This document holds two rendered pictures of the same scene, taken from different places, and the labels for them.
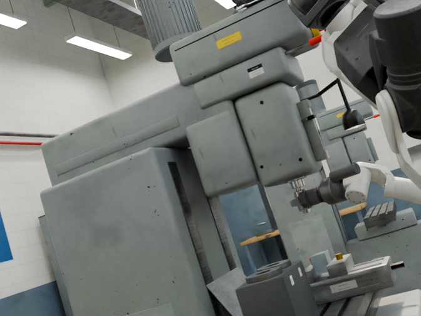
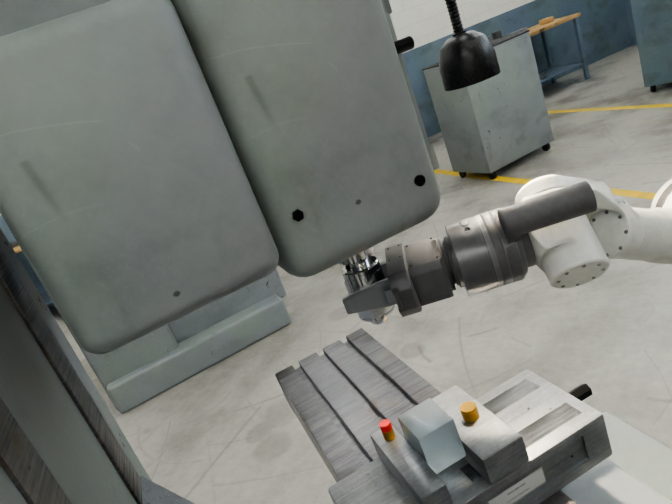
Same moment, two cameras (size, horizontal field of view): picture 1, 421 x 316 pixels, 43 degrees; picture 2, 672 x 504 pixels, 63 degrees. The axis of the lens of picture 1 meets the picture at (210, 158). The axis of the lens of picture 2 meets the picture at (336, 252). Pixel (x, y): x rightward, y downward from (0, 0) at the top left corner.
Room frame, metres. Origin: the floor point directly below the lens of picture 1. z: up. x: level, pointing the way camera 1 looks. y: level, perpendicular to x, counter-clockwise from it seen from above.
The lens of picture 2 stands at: (1.36, 0.13, 1.50)
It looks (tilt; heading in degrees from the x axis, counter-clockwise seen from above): 18 degrees down; 324
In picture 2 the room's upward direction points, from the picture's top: 21 degrees counter-clockwise
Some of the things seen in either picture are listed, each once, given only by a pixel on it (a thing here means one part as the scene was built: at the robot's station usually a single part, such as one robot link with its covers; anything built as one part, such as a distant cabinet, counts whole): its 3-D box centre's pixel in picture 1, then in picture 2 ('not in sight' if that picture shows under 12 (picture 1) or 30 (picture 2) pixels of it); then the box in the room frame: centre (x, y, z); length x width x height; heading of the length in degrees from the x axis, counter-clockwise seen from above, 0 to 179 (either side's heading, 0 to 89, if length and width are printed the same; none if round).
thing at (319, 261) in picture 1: (321, 262); (431, 435); (1.82, -0.24, 1.02); 0.06 x 0.05 x 0.06; 159
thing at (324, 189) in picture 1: (324, 194); (441, 267); (1.78, -0.32, 1.23); 0.13 x 0.12 x 0.10; 134
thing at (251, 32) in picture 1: (245, 45); not in sight; (1.85, -0.24, 1.81); 0.47 x 0.26 x 0.16; 69
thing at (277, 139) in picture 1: (279, 135); (294, 103); (1.85, -0.25, 1.47); 0.21 x 0.19 x 0.32; 159
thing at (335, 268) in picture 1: (341, 265); (471, 430); (1.80, -0.29, 1.00); 0.15 x 0.06 x 0.04; 159
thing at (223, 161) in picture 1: (230, 153); (125, 171); (1.92, -0.07, 1.47); 0.24 x 0.19 x 0.26; 159
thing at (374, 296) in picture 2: (297, 202); (369, 299); (1.83, -0.23, 1.23); 0.06 x 0.02 x 0.03; 44
